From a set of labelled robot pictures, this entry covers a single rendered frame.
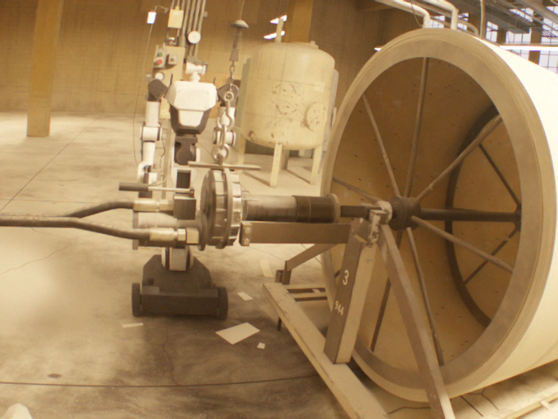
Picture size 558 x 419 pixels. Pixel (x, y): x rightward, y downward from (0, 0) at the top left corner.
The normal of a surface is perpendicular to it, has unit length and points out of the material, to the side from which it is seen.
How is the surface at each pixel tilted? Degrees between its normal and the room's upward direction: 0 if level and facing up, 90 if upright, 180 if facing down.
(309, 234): 90
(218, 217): 87
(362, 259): 90
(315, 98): 90
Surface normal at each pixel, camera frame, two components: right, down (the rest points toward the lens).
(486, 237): 0.37, -0.22
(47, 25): 0.35, 0.29
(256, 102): -0.66, 0.10
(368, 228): -0.92, -0.04
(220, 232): 0.26, 0.67
